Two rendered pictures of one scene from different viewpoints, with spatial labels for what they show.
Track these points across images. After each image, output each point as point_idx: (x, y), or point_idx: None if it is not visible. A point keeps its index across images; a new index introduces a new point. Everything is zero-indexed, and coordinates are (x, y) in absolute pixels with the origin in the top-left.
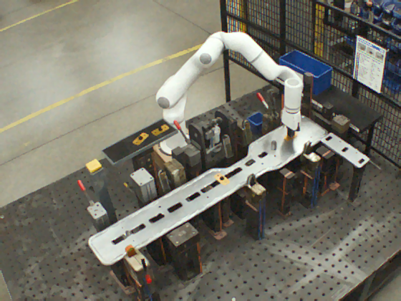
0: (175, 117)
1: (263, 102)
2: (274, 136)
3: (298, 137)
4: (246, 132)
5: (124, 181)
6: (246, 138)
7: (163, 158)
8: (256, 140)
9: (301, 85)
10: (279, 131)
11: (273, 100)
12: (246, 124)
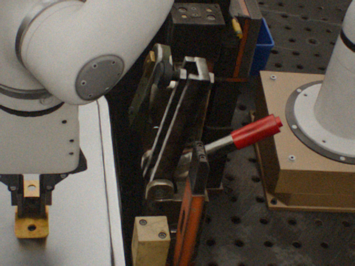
0: (348, 9)
1: (226, 138)
2: (84, 175)
3: (4, 233)
4: (142, 80)
5: (302, 50)
6: (133, 96)
7: (296, 74)
8: (106, 119)
9: (33, 40)
10: (96, 205)
11: (173, 119)
12: (150, 55)
